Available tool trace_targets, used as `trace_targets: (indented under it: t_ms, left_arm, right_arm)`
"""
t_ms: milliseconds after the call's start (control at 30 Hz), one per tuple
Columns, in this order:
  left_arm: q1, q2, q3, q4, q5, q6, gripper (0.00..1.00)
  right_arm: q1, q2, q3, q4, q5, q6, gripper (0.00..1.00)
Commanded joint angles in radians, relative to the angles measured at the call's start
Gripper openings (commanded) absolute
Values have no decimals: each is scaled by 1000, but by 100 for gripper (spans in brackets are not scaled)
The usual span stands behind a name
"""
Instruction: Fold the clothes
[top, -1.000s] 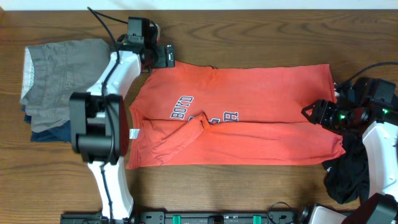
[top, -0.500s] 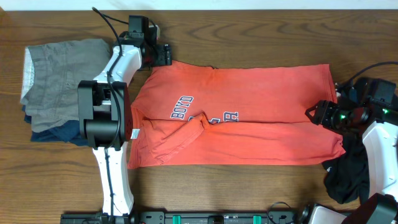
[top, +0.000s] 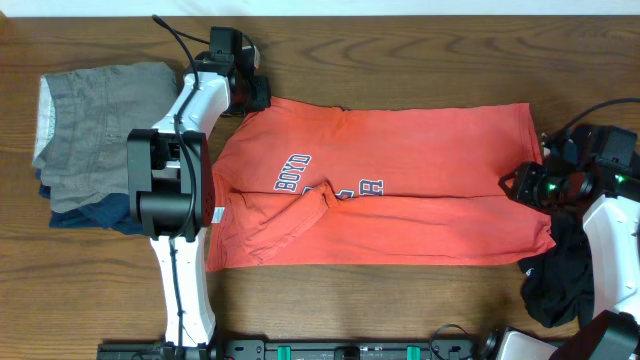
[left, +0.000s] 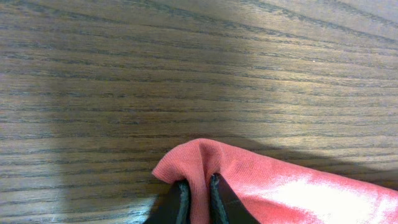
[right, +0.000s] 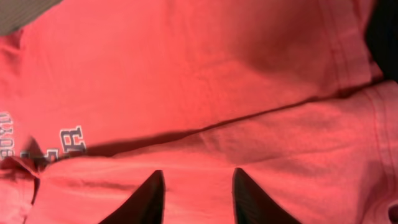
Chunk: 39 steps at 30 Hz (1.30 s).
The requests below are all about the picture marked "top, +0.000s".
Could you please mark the navy folded garment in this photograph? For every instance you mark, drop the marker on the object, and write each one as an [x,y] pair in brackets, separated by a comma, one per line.
[111,212]

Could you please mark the red printed t-shirt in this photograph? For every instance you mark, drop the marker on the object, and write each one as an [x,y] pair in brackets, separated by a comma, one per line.
[299,184]

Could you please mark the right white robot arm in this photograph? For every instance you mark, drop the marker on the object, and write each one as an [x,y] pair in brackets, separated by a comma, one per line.
[589,172]

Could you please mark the grey folded shorts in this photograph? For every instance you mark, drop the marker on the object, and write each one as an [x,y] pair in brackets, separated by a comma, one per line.
[84,118]

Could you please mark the black garment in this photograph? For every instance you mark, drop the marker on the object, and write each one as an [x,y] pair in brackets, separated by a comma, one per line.
[559,284]

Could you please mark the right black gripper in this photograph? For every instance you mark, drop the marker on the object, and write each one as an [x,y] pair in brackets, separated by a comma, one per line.
[527,172]

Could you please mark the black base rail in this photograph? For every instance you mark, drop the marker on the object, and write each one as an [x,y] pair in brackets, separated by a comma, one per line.
[448,342]

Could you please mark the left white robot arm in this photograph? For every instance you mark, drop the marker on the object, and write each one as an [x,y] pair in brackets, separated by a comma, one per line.
[170,184]

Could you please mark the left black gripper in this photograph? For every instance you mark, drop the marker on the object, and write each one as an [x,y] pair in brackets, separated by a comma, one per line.
[262,86]

